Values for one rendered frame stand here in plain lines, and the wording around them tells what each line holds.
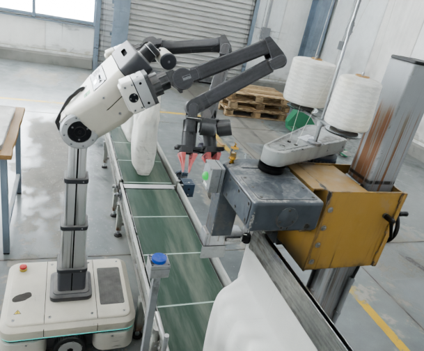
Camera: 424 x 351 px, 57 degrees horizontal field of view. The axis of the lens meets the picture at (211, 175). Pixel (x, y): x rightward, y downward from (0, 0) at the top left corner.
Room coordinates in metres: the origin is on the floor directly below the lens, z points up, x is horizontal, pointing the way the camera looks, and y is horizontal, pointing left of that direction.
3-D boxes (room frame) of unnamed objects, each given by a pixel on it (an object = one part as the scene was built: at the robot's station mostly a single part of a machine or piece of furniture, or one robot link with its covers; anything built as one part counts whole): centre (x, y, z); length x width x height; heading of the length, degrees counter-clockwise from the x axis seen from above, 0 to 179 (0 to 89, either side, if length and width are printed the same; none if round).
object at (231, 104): (7.28, -0.44, 0.22); 1.21 x 0.84 x 0.14; 113
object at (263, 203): (1.15, -0.18, 1.21); 0.30 x 0.25 x 0.30; 23
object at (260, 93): (7.24, -0.41, 0.36); 1.20 x 0.82 x 0.14; 109
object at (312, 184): (1.25, -0.30, 1.26); 0.22 x 0.05 x 0.16; 23
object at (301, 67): (1.48, -0.28, 1.61); 0.17 x 0.17 x 0.17
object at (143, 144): (3.14, 0.63, 0.74); 0.47 x 0.22 x 0.72; 21
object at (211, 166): (1.19, -0.01, 1.28); 0.08 x 0.05 x 0.09; 23
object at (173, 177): (3.78, 0.90, 0.35); 2.26 x 0.48 x 0.14; 23
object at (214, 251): (1.22, -0.05, 0.98); 0.09 x 0.05 x 0.05; 113
